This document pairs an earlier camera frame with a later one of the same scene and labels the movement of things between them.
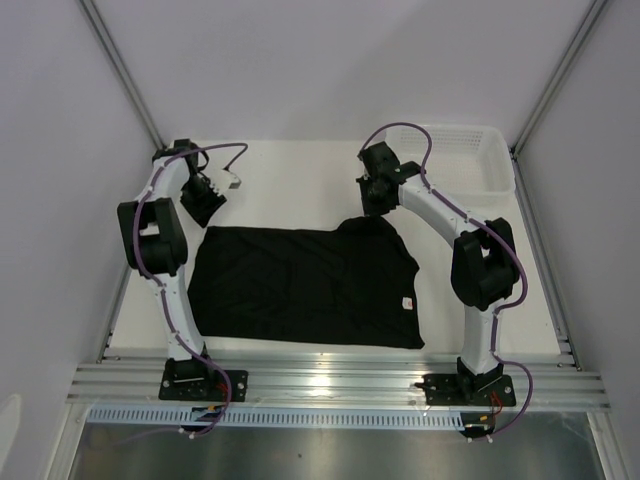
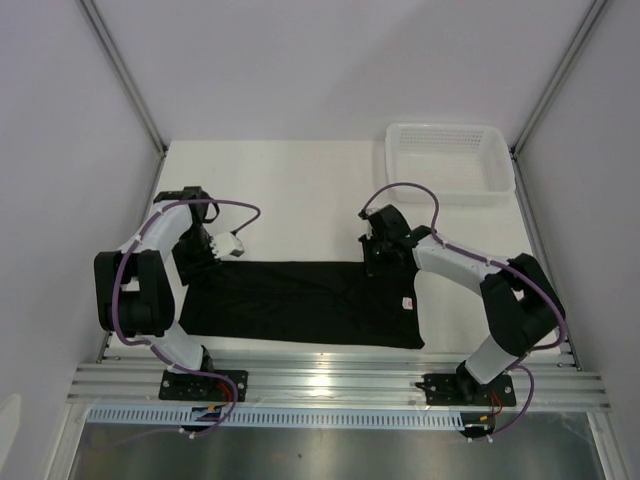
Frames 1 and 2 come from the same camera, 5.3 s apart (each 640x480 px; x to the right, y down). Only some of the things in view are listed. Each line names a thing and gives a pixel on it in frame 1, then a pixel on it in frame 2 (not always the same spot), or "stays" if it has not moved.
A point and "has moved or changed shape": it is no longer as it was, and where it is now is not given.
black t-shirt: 349,287 has moved or changed shape
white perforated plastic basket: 471,162 stays
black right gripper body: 371,201 to 377,258
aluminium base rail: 359,383 stays
